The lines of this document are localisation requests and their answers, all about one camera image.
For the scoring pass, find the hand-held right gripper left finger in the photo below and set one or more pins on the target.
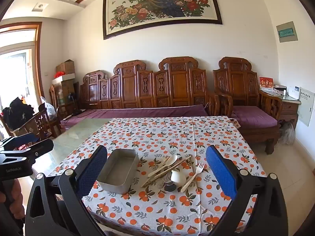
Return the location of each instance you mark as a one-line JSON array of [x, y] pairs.
[[94, 169]]

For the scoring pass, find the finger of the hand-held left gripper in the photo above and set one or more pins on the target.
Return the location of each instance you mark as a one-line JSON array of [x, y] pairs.
[[37, 150], [19, 141]]

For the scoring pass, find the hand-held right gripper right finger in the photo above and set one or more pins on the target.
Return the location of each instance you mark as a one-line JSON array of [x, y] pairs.
[[220, 169]]

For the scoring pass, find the metal rectangular tray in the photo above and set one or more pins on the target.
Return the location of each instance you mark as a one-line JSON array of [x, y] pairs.
[[118, 172]]

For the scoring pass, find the beige fork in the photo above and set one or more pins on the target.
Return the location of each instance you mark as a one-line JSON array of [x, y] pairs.
[[194, 177]]

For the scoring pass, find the beige wooden spoon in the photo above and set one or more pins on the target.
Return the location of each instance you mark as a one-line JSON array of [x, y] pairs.
[[172, 159]]

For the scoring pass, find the dark brown chopstick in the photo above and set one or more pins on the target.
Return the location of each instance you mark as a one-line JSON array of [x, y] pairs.
[[160, 177], [169, 168]]

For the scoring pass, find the metal spoon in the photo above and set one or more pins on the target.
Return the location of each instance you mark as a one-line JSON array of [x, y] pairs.
[[169, 188]]

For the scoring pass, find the person's left hand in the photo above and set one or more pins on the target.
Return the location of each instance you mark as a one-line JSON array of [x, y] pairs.
[[14, 194]]

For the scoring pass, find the wooden chair with lattice side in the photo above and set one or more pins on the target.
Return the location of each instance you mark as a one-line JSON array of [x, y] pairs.
[[37, 125]]

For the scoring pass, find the black clothing pile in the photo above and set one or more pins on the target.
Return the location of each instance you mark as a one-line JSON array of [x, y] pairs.
[[18, 113]]

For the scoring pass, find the clear plastic bag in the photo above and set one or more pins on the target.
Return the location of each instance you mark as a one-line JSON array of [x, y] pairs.
[[49, 109]]

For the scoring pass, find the white ceramic spoon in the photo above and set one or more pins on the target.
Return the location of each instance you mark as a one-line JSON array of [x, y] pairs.
[[178, 177]]

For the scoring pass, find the purple armchair cushion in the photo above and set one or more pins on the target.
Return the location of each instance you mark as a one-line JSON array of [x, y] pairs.
[[253, 116]]

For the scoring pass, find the orange print tablecloth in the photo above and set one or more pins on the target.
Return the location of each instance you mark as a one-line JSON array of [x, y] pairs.
[[160, 132]]

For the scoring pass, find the long purple seat cushion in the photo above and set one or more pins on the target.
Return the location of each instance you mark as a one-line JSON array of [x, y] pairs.
[[137, 113]]

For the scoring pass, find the grey fluffy mop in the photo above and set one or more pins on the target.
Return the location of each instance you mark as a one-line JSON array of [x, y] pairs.
[[286, 132]]

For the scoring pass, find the red decoration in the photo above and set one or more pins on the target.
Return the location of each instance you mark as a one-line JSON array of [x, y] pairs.
[[60, 74]]

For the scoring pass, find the carved wooden armchair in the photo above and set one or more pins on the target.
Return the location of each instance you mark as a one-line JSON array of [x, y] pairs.
[[236, 83]]

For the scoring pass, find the brown cardboard box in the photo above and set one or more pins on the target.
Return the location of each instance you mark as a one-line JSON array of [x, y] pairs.
[[66, 66]]

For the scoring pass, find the wooden side table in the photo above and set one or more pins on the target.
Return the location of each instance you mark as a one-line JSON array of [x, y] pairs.
[[289, 108]]

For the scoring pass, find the long carved wooden sofa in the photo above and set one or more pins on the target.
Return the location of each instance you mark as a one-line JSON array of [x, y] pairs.
[[137, 86]]

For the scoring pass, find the red gift box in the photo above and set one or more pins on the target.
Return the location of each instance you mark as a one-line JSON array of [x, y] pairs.
[[266, 82]]

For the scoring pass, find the white router box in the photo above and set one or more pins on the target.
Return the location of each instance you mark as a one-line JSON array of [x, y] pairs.
[[294, 93]]

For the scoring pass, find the grey electrical panel door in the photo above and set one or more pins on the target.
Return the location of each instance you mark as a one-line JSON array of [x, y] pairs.
[[306, 107]]

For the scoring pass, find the framed peacock painting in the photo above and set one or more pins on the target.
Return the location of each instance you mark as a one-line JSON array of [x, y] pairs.
[[160, 7]]

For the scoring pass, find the wooden door frame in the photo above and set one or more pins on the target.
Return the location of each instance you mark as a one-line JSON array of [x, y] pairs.
[[38, 61]]

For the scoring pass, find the green framed wall panel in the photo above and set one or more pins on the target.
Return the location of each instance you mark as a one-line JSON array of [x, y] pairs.
[[286, 32]]

